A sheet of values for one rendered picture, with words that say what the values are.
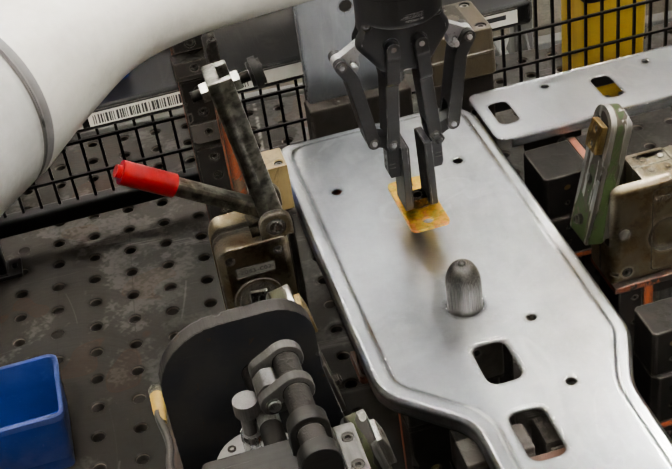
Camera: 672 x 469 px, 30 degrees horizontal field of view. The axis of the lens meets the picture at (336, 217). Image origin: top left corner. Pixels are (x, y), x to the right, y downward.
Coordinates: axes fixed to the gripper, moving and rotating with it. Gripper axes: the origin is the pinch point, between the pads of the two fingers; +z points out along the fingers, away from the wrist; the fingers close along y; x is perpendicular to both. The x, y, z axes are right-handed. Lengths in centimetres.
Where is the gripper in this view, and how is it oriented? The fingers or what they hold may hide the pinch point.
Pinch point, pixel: (414, 169)
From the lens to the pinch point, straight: 117.1
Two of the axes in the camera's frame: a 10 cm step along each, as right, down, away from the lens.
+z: 1.2, 8.0, 5.9
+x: -2.6, -5.5, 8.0
